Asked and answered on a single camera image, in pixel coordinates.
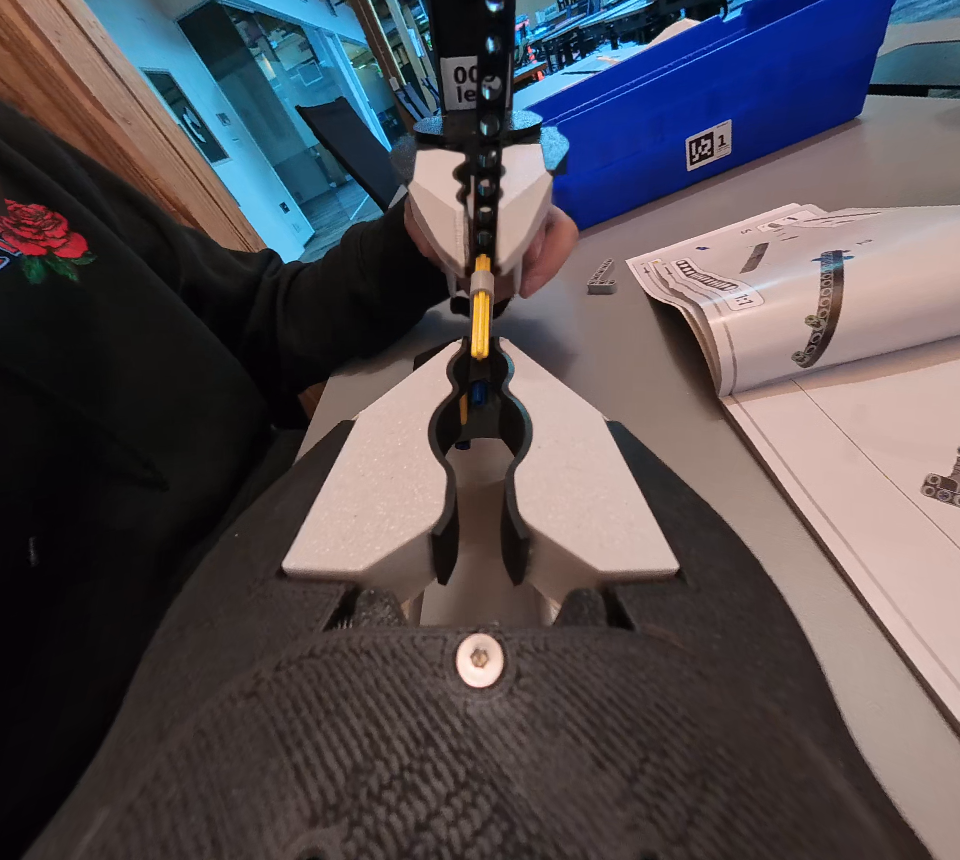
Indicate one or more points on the blue plastic bin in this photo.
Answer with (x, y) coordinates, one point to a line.
(750, 109)

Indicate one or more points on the white instruction booklet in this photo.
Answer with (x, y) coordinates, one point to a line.
(862, 320)

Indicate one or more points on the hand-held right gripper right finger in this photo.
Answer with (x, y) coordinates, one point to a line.
(592, 500)

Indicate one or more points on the black wall sign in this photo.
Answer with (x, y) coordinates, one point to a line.
(187, 117)

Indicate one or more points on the yellow toy axle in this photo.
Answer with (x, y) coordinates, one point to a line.
(481, 327)

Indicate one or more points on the person in black sweatshirt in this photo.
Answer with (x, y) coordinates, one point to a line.
(112, 500)

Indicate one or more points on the black office chair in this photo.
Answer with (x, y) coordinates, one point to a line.
(352, 147)

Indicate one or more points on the person's left forearm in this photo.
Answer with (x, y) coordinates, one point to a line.
(337, 297)

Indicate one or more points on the small grey angled toy beam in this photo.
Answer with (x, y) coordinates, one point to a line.
(602, 284)

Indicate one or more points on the grey desk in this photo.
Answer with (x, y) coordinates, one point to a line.
(660, 350)

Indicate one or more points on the grey table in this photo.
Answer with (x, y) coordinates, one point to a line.
(922, 57)

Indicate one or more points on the person's left hand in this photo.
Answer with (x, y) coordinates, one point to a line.
(555, 244)

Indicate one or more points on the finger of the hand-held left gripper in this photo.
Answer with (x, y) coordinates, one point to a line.
(525, 199)
(439, 207)

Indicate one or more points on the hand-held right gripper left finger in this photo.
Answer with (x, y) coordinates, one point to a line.
(360, 500)

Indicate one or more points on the black toy beam assembly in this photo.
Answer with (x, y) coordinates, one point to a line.
(488, 139)

